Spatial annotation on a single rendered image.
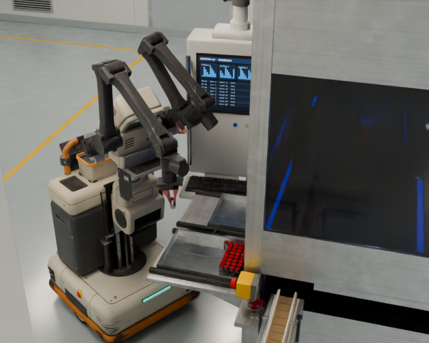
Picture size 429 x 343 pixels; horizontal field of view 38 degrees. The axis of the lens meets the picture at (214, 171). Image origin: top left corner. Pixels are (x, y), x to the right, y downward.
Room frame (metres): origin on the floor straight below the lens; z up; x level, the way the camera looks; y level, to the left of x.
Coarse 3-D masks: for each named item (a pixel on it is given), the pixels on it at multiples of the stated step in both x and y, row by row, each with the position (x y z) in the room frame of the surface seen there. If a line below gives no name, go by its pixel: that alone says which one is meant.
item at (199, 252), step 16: (176, 240) 2.21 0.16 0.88; (192, 240) 2.21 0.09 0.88; (208, 240) 2.21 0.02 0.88; (224, 240) 2.20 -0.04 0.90; (240, 240) 2.17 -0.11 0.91; (176, 256) 2.10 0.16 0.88; (192, 256) 2.10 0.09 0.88; (208, 256) 2.10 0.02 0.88; (192, 272) 1.97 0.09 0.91; (208, 272) 2.00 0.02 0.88
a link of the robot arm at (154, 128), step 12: (108, 72) 2.32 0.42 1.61; (120, 72) 2.33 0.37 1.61; (120, 84) 2.30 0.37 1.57; (132, 84) 2.31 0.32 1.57; (132, 96) 2.26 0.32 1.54; (132, 108) 2.25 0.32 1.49; (144, 108) 2.23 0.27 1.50; (144, 120) 2.20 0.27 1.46; (156, 120) 2.20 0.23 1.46; (156, 132) 2.15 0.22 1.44; (168, 132) 2.17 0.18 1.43; (168, 144) 2.13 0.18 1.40
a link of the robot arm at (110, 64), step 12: (108, 60) 2.44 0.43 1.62; (120, 60) 2.39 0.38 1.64; (96, 72) 2.40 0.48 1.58; (108, 84) 2.40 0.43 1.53; (108, 96) 2.41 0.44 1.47; (108, 108) 2.41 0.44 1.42; (108, 120) 2.41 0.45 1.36; (108, 132) 2.41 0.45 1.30; (120, 132) 2.47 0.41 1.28; (96, 144) 2.43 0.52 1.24; (108, 144) 2.41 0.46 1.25; (120, 144) 2.45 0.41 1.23
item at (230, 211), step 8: (224, 200) 2.54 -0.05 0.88; (232, 200) 2.54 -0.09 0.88; (240, 200) 2.53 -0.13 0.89; (216, 208) 2.43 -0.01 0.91; (224, 208) 2.47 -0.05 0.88; (232, 208) 2.47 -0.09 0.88; (240, 208) 2.47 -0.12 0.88; (216, 216) 2.40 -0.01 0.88; (224, 216) 2.40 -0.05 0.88; (232, 216) 2.40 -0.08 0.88; (240, 216) 2.40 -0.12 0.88; (208, 224) 2.30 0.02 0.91; (216, 224) 2.29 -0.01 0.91; (224, 224) 2.34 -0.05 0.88; (232, 224) 2.34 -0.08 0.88; (240, 224) 2.34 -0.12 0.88
